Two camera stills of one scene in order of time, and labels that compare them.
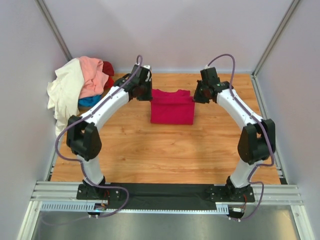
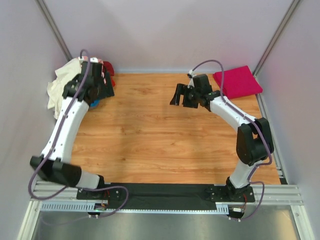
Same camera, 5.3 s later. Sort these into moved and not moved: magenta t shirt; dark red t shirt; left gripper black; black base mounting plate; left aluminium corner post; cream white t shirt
Moved: magenta t shirt; left gripper black
Not moved: cream white t shirt; dark red t shirt; black base mounting plate; left aluminium corner post
